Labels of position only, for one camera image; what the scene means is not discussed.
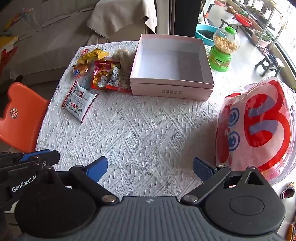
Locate pink plant pot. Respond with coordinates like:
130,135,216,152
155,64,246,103
255,35,273,48

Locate beige translucent snack packet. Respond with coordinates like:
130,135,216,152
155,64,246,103
114,49,137,93

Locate orange candy packet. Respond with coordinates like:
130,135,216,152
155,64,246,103
72,63,91,78

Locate small beige snack packet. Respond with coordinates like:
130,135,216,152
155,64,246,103
106,66,122,90

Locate green candy dispenser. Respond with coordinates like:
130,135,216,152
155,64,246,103
207,26,241,72

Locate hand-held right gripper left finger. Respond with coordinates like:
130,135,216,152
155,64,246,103
50,156,119,205

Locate pink cardboard box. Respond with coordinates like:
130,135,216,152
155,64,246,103
129,34,215,101

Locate colourful toy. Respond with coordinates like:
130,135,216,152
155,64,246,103
4,8,34,31

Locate red snack packet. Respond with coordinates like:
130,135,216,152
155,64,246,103
90,60,121,91

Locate orange plastic chair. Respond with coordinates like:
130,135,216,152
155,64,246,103
0,82,50,153

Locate red plastic basin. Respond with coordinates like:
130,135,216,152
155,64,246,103
234,12,253,27

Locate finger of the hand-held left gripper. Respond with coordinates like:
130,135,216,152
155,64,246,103
0,161,44,173
0,149,60,166

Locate metal plant rack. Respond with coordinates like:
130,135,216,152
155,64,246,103
231,0,290,48

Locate grey sofa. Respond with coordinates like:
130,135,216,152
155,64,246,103
0,0,149,87

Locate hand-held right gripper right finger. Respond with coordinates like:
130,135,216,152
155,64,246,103
180,157,272,205

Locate blue plastic basin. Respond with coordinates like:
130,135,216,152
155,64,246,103
195,23,223,46

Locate yellow snack packet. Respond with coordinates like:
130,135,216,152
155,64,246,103
77,48,110,65

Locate red white plastic bag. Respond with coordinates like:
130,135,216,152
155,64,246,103
215,76,296,186

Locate dark wooden stool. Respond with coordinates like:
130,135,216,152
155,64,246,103
255,54,285,77

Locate beige sofa cloth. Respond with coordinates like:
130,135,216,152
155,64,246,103
86,0,158,40

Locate white red-print snack packet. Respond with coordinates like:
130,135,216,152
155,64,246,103
62,81,99,125

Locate yellow red plush toy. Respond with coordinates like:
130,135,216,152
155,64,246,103
0,34,20,70

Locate beige curtain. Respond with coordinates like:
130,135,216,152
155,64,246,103
154,0,176,36

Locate small wooden stool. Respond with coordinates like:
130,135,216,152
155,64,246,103
219,19,242,30

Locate patterned slipper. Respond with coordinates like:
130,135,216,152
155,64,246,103
280,182,296,200

